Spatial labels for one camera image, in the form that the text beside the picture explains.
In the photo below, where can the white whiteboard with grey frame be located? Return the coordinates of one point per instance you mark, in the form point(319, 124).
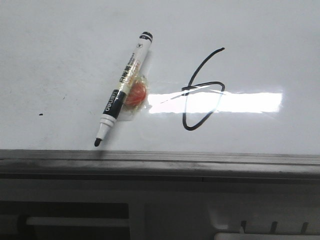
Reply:
point(228, 88)

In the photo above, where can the black and white whiteboard marker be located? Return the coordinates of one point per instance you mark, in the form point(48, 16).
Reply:
point(118, 96)

